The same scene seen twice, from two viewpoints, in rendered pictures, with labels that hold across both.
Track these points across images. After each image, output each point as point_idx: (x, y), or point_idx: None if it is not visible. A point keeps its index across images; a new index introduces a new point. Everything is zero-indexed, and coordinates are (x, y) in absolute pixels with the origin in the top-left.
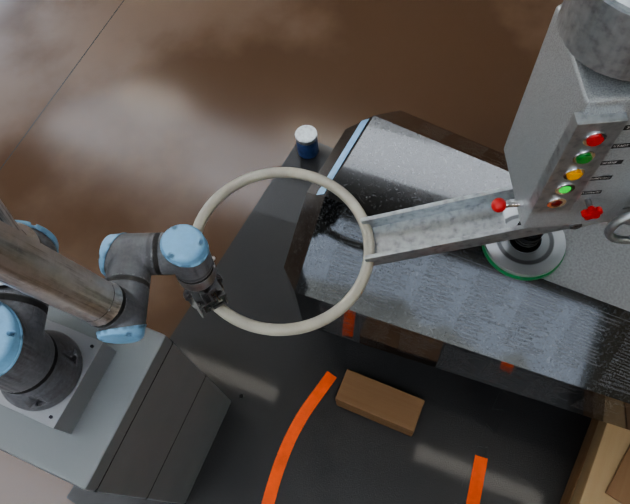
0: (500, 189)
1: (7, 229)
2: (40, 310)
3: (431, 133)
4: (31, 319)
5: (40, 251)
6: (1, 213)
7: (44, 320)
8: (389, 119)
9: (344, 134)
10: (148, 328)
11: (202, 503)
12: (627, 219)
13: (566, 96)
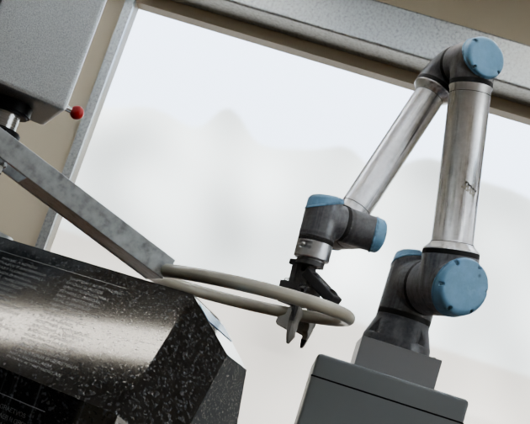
0: (40, 157)
1: (396, 125)
2: (405, 275)
3: (77, 301)
4: (403, 269)
5: (382, 144)
6: (440, 185)
7: (400, 283)
8: (161, 302)
9: (225, 349)
10: (338, 361)
11: None
12: None
13: None
